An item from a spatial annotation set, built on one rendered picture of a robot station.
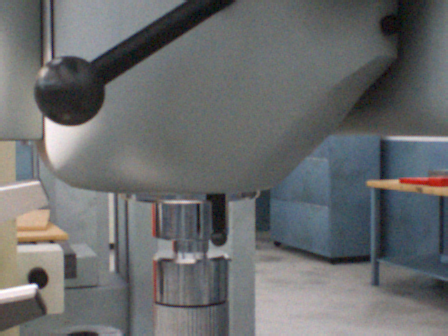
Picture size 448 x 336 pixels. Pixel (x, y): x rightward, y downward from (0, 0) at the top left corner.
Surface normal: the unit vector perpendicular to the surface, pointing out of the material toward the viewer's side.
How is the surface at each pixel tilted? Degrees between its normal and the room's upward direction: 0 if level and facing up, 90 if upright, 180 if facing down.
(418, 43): 90
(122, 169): 130
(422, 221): 90
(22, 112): 90
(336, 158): 90
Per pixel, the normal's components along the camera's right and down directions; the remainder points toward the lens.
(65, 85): 0.07, -0.07
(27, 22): 0.36, 0.04
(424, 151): -0.93, 0.03
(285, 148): 0.47, 0.67
